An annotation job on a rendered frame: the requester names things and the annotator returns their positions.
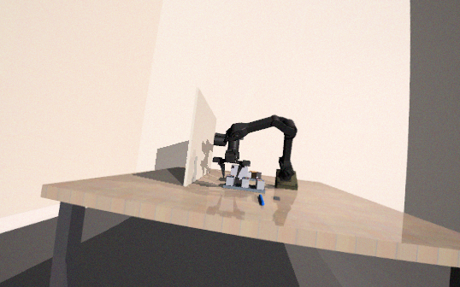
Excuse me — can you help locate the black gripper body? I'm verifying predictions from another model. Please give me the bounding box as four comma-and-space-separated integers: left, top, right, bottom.
212, 147, 251, 167

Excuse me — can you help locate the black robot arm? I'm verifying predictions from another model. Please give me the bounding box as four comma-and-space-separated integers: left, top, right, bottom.
213, 114, 298, 181

